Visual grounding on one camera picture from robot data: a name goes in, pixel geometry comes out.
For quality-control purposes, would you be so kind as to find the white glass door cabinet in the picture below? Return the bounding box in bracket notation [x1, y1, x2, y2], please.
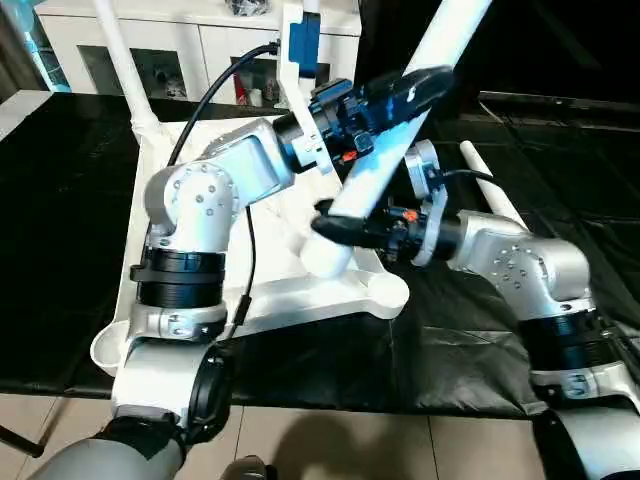
[34, 0, 362, 109]

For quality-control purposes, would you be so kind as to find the black box with label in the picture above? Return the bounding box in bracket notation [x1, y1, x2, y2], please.
[357, 0, 482, 122]

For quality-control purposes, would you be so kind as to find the black floor rod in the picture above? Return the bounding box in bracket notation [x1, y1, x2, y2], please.
[0, 423, 46, 460]

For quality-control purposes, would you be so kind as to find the white toy figurine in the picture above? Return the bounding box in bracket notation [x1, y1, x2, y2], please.
[157, 67, 187, 100]

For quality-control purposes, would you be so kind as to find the white plastic table top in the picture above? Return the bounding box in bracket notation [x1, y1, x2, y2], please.
[89, 117, 411, 377]

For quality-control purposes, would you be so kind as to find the black long rail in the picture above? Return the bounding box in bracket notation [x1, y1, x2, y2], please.
[478, 90, 640, 110]

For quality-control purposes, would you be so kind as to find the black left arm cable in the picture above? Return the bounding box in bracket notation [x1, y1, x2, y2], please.
[167, 42, 281, 347]

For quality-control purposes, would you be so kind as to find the dark rounded foot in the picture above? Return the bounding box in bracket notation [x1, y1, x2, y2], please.
[222, 454, 277, 480]

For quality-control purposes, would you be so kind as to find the black work mat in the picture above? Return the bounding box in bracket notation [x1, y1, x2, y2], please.
[0, 89, 640, 419]

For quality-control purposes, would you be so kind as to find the dark crumpled bundle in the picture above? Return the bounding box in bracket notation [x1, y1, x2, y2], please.
[224, 0, 274, 16]

